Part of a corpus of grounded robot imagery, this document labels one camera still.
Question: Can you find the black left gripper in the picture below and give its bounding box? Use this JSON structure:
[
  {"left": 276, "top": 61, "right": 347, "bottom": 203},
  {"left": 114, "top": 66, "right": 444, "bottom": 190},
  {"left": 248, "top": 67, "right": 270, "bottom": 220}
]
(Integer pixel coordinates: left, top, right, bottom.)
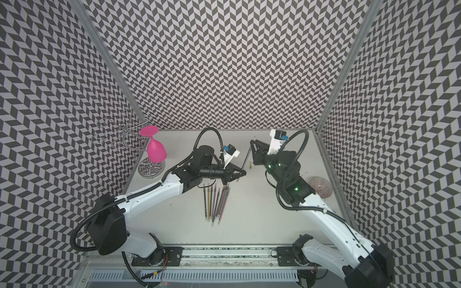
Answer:
[{"left": 200, "top": 162, "right": 247, "bottom": 185}]

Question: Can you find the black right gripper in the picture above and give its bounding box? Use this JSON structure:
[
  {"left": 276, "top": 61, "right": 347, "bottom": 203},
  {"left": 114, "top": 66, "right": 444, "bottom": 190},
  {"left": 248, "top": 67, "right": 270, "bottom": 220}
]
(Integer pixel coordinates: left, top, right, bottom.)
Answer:
[{"left": 251, "top": 139, "right": 287, "bottom": 186}]

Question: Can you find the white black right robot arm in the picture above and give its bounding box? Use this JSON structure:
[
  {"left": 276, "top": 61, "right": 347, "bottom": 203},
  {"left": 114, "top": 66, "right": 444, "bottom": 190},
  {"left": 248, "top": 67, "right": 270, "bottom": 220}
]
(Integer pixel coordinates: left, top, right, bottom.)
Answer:
[{"left": 250, "top": 129, "right": 395, "bottom": 288}]

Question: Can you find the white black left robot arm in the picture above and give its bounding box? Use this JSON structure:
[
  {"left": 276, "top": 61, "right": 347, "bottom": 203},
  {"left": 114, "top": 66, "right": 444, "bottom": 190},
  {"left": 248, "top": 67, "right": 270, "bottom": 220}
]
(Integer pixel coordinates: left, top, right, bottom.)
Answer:
[{"left": 70, "top": 137, "right": 246, "bottom": 258}]

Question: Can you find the dark blue pencil purple cap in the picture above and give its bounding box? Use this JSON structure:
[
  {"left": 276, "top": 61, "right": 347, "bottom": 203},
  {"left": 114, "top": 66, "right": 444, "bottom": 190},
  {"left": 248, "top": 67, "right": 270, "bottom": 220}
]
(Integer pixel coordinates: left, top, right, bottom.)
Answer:
[{"left": 213, "top": 188, "right": 221, "bottom": 221}]

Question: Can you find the teal pencil clear cap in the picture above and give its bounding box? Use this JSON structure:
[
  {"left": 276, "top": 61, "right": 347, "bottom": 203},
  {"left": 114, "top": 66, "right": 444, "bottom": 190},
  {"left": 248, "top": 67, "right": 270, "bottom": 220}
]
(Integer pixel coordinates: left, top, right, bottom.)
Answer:
[{"left": 217, "top": 186, "right": 228, "bottom": 222}]

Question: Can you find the black pencil purple cap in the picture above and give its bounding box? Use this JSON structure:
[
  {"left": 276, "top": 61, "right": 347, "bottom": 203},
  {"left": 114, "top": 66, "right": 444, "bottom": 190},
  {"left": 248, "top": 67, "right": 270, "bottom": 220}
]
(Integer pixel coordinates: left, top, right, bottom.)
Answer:
[{"left": 209, "top": 186, "right": 214, "bottom": 222}]

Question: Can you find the clear pink glass dish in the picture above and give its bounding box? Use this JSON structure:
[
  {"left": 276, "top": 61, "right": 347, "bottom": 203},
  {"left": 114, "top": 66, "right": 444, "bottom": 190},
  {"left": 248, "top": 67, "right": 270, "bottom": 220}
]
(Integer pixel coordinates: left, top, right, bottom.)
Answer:
[{"left": 309, "top": 177, "right": 333, "bottom": 199}]

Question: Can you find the pink plastic wine glass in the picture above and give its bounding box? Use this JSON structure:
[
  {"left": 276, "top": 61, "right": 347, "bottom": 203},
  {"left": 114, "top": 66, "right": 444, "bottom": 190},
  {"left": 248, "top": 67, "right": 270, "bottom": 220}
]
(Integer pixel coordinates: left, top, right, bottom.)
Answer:
[{"left": 140, "top": 126, "right": 168, "bottom": 163}]

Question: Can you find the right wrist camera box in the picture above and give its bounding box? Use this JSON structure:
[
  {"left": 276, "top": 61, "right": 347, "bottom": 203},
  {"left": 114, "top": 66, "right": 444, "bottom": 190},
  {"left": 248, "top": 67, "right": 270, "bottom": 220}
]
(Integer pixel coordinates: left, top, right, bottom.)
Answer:
[{"left": 267, "top": 129, "right": 288, "bottom": 155}]

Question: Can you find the wire glass rack stand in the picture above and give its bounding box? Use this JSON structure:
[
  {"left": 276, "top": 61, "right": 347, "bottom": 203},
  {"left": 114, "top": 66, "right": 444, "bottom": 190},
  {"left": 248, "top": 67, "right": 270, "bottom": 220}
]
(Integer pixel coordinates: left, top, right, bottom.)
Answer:
[{"left": 91, "top": 110, "right": 165, "bottom": 179}]

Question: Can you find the aluminium corner post right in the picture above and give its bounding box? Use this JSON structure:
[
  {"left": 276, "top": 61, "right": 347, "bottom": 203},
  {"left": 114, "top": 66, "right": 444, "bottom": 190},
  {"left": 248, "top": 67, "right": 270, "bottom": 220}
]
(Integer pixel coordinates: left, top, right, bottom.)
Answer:
[{"left": 315, "top": 0, "right": 384, "bottom": 133}]

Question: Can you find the aluminium corner post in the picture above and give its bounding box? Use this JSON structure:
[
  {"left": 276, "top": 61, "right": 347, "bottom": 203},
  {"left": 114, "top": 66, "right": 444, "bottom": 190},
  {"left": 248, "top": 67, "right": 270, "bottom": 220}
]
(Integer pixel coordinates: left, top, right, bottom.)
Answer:
[
  {"left": 315, "top": 0, "right": 384, "bottom": 133},
  {"left": 67, "top": 0, "right": 145, "bottom": 120}
]

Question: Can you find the aluminium corner post left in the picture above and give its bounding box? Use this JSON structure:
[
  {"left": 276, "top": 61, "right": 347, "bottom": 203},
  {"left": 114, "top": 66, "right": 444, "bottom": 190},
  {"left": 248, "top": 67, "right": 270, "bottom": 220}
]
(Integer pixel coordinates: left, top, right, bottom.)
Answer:
[{"left": 67, "top": 0, "right": 145, "bottom": 120}]

